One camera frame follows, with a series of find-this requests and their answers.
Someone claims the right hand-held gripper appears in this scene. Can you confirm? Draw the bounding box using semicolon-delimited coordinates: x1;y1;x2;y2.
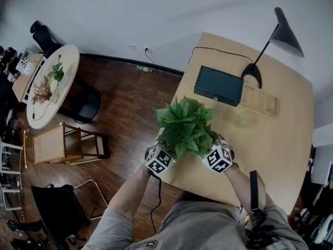
201;134;235;174

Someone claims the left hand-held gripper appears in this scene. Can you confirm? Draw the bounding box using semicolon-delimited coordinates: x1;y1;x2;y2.
144;138;177;178

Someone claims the person's left forearm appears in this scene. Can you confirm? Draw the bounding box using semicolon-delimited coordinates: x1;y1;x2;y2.
107;164;152;219

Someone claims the person's right forearm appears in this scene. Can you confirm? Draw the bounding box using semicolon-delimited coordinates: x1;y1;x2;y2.
223;169;277;214

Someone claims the small green plant in vase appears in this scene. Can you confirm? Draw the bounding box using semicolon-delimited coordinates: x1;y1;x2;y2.
45;54;66;94

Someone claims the dried brown plant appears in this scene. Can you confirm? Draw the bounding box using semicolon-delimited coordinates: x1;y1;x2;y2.
31;74;53;105

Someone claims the light wooden tray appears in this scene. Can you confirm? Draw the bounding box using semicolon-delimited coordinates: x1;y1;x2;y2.
240;82;279;119

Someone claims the person's grey shirt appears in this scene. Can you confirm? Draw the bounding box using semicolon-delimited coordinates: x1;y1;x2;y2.
82;198;311;250

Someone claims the dark green box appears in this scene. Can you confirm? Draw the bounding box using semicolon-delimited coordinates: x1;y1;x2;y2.
193;65;245;107

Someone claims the black chest pack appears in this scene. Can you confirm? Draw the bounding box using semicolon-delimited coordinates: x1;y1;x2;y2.
244;206;281;250

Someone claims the wooden side stool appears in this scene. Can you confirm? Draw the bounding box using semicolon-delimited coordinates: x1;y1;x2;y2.
32;122;110;166

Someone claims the round white table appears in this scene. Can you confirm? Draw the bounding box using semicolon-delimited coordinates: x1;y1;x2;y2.
25;44;102;130

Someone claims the dark grey desk lamp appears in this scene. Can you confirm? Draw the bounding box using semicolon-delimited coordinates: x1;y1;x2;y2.
240;7;305;90

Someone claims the white metal rack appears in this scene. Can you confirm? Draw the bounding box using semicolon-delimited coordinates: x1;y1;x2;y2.
0;136;24;211

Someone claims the small wooden table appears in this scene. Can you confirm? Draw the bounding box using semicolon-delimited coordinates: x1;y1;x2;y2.
11;53;45;104

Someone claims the black office chair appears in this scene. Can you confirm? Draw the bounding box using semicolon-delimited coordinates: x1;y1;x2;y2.
29;20;65;58

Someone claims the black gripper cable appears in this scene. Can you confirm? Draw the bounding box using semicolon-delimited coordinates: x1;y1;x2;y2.
149;174;163;235

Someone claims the black shoulder strap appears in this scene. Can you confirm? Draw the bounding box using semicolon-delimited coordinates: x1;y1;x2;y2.
249;170;261;211

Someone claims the black wall cable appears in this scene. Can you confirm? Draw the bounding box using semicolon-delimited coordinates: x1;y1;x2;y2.
145;49;183;82

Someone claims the black lamp cable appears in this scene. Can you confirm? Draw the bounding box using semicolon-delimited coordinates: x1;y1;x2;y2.
187;46;254;73

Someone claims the black metal frame chair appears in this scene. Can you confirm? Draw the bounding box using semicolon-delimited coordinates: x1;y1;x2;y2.
30;179;109;245

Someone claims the thin black table cable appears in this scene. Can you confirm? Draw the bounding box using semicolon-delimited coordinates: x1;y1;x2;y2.
31;92;57;120

